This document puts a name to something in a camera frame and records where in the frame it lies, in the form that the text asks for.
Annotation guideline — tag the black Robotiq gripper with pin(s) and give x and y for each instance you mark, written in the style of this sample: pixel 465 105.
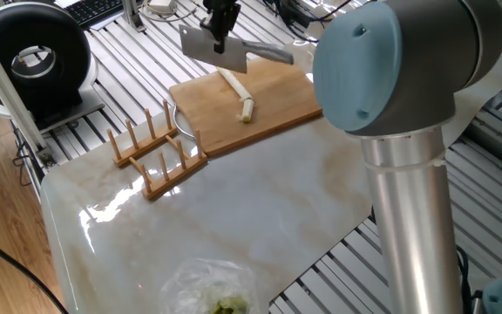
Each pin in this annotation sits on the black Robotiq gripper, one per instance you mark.
pixel 221 5

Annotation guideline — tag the steel cleaver knife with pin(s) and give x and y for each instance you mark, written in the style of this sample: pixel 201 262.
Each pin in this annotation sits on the steel cleaver knife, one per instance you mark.
pixel 207 50

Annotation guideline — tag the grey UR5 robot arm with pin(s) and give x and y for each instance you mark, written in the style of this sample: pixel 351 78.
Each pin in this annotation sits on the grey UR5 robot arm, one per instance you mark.
pixel 412 218

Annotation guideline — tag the white scallion stalk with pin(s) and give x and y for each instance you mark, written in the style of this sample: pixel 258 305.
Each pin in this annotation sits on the white scallion stalk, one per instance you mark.
pixel 235 85

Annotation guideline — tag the white power adapter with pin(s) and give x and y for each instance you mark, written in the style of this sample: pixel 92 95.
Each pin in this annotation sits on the white power adapter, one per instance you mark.
pixel 161 6

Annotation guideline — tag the short cut scallion piece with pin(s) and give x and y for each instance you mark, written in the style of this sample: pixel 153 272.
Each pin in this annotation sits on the short cut scallion piece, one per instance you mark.
pixel 246 110

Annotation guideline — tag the wooden cutting board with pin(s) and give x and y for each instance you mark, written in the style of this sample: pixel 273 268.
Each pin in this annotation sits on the wooden cutting board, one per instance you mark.
pixel 286 100

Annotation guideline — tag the black computer keyboard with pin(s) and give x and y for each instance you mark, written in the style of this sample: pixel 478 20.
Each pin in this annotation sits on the black computer keyboard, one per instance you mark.
pixel 94 9

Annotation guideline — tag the black round blower fan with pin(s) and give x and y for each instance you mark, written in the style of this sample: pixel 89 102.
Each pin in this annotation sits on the black round blower fan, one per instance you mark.
pixel 63 48

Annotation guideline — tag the wooden peg rack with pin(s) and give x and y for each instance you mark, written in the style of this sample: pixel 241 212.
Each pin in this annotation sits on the wooden peg rack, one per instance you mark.
pixel 164 183

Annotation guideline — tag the marble pattern table sheet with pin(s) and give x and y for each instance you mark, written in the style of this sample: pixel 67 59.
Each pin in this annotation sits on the marble pattern table sheet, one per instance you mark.
pixel 255 218

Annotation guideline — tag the clear plastic bag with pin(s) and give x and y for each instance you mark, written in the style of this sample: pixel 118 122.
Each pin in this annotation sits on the clear plastic bag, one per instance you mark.
pixel 198 279

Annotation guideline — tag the green vegetable scraps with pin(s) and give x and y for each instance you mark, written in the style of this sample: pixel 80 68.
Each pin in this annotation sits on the green vegetable scraps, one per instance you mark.
pixel 229 305

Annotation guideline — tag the short aluminium post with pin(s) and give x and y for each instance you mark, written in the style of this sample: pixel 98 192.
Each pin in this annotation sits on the short aluminium post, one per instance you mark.
pixel 132 15

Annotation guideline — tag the aluminium frame beam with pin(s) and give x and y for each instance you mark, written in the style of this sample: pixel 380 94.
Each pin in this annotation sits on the aluminium frame beam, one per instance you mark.
pixel 7 96

